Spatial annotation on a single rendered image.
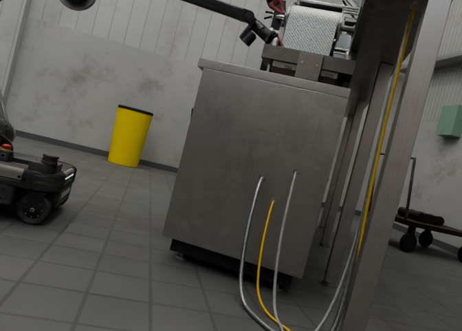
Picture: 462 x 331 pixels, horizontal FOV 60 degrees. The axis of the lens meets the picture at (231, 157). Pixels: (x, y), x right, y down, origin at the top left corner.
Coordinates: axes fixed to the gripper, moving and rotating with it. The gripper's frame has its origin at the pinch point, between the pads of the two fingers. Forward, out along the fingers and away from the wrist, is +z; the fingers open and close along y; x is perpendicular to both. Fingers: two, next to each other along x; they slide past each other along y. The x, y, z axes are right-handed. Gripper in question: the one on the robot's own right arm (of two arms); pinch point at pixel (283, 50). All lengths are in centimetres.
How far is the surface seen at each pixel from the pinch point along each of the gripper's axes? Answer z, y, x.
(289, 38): -1.6, 0.2, 6.1
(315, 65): 20.7, 21.9, 0.8
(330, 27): 9.2, 0.2, 22.3
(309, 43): 7.2, 0.2, 10.6
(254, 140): 24, 26, -39
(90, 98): -238, -308, -174
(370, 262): 80, 77, -39
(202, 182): 21, 26, -68
